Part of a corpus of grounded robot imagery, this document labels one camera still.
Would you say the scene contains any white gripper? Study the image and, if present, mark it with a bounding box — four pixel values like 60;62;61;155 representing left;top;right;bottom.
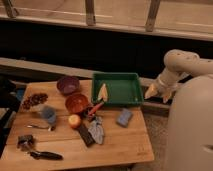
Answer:
144;73;179;103

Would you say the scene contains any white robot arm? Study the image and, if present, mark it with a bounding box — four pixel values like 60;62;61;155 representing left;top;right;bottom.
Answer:
145;49;213;171

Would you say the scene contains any green plastic tray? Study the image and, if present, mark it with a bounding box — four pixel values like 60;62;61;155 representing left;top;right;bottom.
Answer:
91;73;144;107

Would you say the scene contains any blue sponge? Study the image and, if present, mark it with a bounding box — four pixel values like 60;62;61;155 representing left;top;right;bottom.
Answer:
116;108;133;127

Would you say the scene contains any orange carrot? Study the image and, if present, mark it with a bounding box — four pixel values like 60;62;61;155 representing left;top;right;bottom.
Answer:
88;102;104;116

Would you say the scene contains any red-brown bowl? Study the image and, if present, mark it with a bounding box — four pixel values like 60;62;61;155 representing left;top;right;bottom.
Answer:
65;93;89;114

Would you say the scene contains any dark chocolate bar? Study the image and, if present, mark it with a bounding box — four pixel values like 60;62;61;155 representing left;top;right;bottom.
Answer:
78;124;95;147

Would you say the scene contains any yellow-red apple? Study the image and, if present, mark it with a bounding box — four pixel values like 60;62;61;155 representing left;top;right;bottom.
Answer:
68;114;81;129

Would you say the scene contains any purple bowl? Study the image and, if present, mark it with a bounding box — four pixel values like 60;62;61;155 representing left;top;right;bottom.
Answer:
56;76;80;95

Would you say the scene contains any blue plastic cup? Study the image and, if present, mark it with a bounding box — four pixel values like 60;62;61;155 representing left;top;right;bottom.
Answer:
41;106;56;126

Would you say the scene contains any bunch of red grapes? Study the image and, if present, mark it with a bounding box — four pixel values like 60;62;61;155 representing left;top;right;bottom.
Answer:
22;93;48;110

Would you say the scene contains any metal spoon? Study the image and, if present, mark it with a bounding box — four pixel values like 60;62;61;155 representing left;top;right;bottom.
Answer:
27;125;55;131

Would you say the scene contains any small metal clip object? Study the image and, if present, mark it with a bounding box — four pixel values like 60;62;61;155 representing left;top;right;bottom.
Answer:
17;135;34;151

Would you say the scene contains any black handled tool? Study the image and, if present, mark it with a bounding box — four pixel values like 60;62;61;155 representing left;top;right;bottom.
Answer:
29;151;63;160

